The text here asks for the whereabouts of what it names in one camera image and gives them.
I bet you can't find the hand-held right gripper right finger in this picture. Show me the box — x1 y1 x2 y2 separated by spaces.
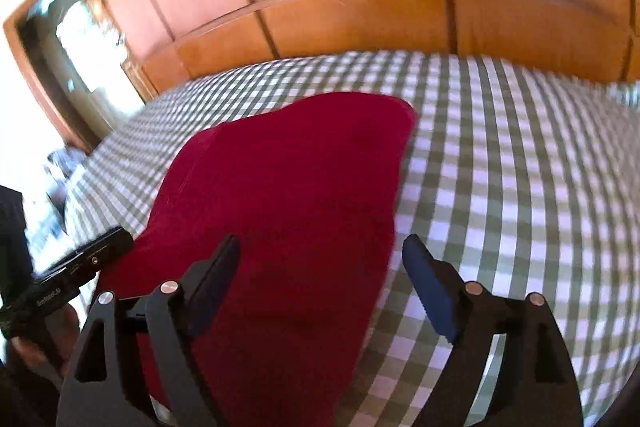
402 234 585 427

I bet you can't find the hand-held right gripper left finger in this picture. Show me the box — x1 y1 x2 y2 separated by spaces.
56 234 242 427

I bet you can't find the wooden framed mirror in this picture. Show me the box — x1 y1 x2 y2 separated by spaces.
2 0 162 154

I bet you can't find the red long-sleeved shirt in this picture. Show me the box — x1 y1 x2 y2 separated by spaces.
92 92 419 414

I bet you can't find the person's left hand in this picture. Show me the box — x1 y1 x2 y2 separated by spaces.
9 306 82 374

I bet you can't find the green white checked bedsheet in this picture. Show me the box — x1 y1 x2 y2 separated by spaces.
64 51 640 427

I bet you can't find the person's left forearm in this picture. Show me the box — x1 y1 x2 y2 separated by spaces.
0 359 65 427

